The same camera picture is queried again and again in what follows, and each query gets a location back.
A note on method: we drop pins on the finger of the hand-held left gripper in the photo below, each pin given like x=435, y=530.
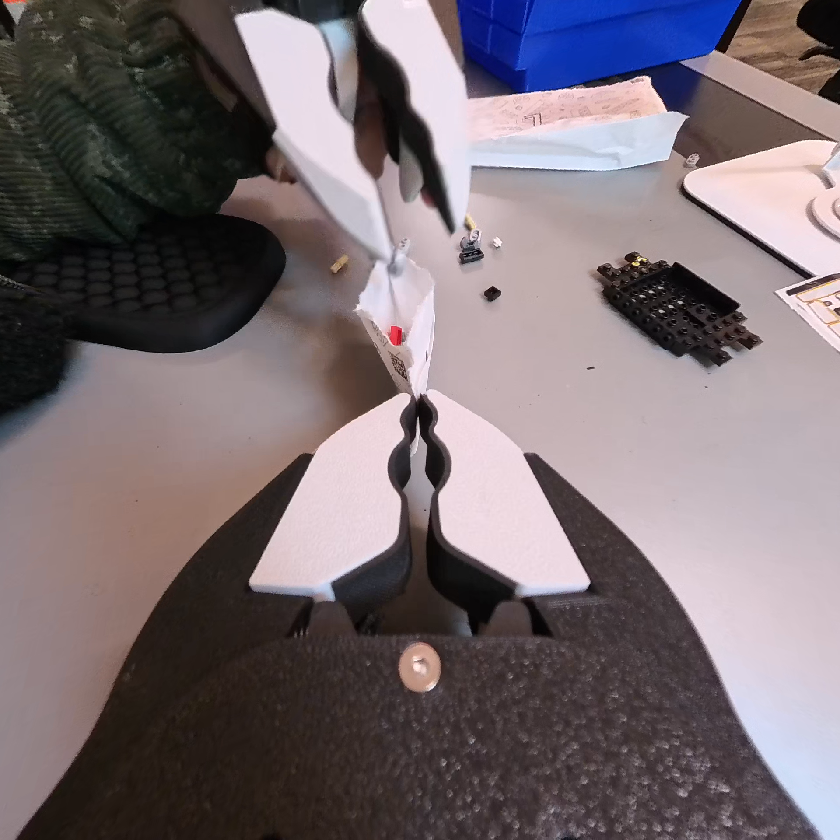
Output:
x=433, y=79
x=302, y=105

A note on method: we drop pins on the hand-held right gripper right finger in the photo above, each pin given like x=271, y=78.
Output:
x=505, y=512

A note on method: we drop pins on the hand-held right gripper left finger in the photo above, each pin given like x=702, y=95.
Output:
x=328, y=512

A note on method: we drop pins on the cluster of grey tan bricks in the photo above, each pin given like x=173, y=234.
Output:
x=471, y=246

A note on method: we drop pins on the grey rounded plate brick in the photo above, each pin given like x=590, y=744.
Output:
x=399, y=253

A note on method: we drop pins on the small white paper bag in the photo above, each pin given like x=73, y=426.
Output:
x=407, y=308

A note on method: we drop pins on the person's left forearm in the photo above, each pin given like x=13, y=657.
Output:
x=98, y=118

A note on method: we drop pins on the grey desk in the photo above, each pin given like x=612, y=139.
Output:
x=197, y=459

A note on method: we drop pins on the person's left hand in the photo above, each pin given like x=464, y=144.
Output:
x=371, y=131

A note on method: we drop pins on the opened printed paper bag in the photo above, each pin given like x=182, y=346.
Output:
x=564, y=131

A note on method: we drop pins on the blue plastic bin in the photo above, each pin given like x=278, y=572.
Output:
x=590, y=39

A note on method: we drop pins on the black honeycomb cushion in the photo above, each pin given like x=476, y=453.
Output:
x=164, y=289

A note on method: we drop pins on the black toy chassis plate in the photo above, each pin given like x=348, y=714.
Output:
x=682, y=308

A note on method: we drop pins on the white book stand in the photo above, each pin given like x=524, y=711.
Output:
x=754, y=197

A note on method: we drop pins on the yellow black sticker sheet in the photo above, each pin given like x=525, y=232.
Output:
x=817, y=308

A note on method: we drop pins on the black office chair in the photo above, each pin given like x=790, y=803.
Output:
x=820, y=26

